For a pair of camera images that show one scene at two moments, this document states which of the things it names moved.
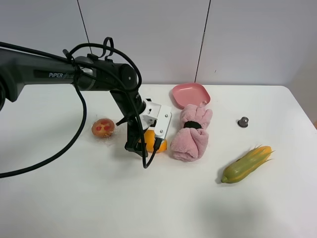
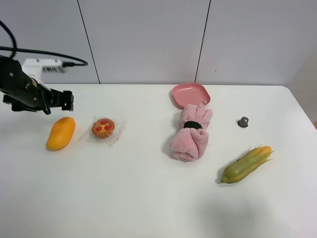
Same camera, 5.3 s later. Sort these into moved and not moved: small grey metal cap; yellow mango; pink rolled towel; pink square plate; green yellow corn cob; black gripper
Moved: black gripper; yellow mango
Not moved: small grey metal cap; green yellow corn cob; pink rolled towel; pink square plate
